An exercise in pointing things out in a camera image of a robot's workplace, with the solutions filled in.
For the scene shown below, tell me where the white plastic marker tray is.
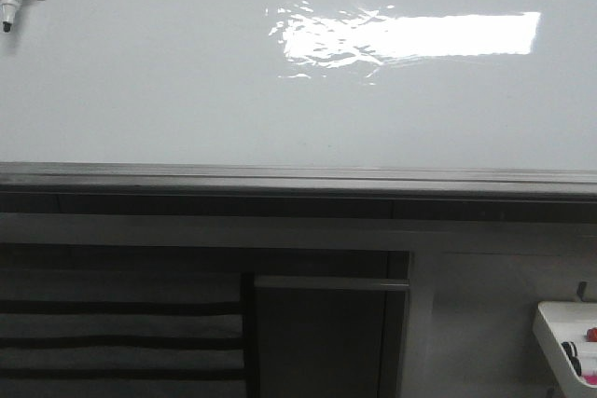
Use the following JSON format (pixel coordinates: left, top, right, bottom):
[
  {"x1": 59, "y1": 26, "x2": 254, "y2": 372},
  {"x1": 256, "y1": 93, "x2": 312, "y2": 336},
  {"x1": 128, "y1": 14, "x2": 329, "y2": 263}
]
[{"x1": 533, "y1": 301, "x2": 596, "y2": 397}]

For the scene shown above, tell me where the black-capped marker in tray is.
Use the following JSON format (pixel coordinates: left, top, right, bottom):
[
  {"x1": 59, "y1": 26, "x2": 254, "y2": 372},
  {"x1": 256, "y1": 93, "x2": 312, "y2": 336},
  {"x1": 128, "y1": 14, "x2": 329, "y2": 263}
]
[{"x1": 562, "y1": 341, "x2": 582, "y2": 377}]

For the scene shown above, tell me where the red-capped marker in tray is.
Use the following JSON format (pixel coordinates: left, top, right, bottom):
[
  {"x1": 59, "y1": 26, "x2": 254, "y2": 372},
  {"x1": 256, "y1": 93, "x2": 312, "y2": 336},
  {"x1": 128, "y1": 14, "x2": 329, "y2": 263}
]
[{"x1": 586, "y1": 327, "x2": 597, "y2": 343}]

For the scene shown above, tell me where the pink marker in tray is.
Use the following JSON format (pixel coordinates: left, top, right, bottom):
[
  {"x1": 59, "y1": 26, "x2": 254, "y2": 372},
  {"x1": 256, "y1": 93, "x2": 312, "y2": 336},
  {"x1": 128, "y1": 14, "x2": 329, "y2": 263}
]
[{"x1": 582, "y1": 375, "x2": 597, "y2": 385}]

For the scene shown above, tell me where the white whiteboard with aluminium frame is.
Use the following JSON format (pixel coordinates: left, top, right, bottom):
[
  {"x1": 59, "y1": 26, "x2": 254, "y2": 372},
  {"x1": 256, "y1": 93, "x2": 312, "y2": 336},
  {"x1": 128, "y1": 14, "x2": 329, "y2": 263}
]
[{"x1": 1, "y1": 0, "x2": 596, "y2": 199}]

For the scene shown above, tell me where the grey metal table frame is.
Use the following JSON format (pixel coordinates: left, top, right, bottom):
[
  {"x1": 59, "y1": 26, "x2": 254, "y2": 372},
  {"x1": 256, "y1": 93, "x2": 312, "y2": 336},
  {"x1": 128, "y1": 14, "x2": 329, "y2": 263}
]
[{"x1": 1, "y1": 213, "x2": 596, "y2": 397}]

